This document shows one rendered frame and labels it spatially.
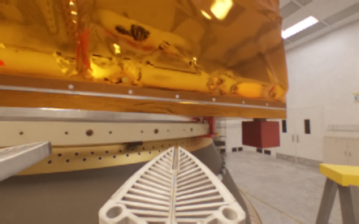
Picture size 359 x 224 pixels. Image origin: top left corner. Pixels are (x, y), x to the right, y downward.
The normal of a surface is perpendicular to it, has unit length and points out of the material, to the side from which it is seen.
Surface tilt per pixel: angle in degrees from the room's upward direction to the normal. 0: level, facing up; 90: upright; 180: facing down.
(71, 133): 90
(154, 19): 88
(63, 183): 62
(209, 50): 90
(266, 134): 90
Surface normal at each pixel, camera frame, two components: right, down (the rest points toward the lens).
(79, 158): 0.41, -0.53
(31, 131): 0.38, -0.07
